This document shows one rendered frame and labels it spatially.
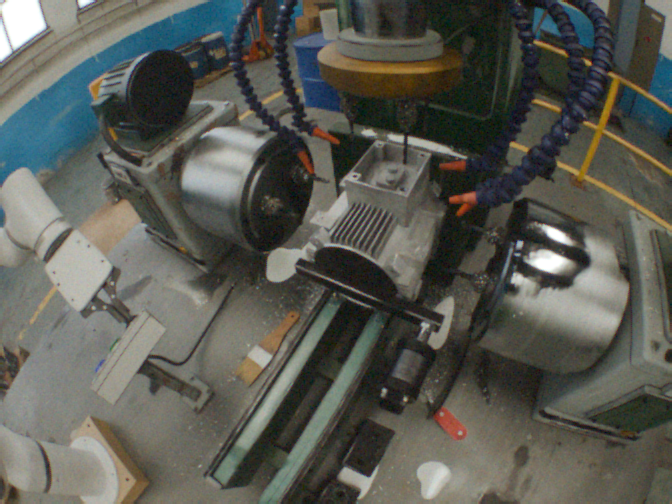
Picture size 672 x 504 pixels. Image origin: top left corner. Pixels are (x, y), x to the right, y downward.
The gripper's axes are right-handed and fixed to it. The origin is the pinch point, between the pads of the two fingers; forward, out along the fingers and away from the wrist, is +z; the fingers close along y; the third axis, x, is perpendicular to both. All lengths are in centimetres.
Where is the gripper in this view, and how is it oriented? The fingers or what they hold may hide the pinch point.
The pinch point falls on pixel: (120, 312)
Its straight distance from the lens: 55.7
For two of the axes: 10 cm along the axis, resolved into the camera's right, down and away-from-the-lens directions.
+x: -6.1, 1.3, 7.8
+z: 6.3, 6.8, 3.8
